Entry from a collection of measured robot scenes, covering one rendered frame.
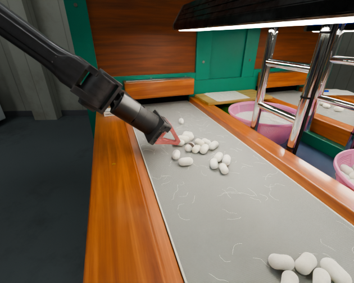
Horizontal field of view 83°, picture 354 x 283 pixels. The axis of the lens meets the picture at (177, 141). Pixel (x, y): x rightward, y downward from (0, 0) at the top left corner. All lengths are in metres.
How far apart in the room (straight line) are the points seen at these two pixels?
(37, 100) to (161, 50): 2.52
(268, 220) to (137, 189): 0.24
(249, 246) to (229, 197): 0.11
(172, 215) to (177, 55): 0.72
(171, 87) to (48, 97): 2.45
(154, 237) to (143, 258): 0.04
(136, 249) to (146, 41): 0.77
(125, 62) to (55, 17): 2.27
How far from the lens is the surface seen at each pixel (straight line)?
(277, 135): 0.76
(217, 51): 1.02
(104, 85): 0.45
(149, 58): 0.92
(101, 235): 0.34
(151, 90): 0.86
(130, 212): 0.36
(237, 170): 0.50
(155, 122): 0.49
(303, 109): 0.55
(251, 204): 0.42
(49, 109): 3.23
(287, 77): 1.22
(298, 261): 0.35
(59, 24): 3.11
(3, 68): 3.56
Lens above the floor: 1.02
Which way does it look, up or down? 28 degrees down
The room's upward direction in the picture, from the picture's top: straight up
